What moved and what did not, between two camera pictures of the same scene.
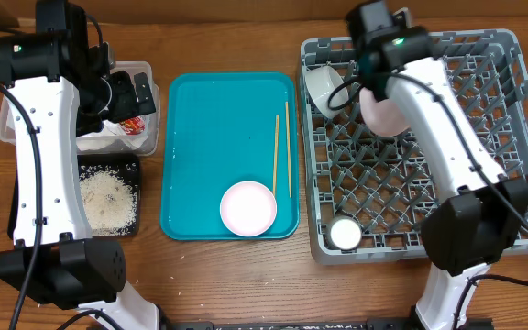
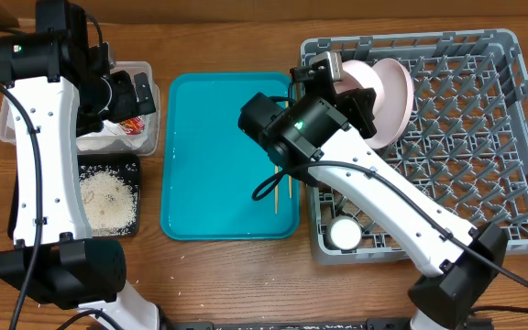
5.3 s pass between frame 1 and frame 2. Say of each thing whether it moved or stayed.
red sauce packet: stayed
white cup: stayed
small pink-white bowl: moved
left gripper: stayed
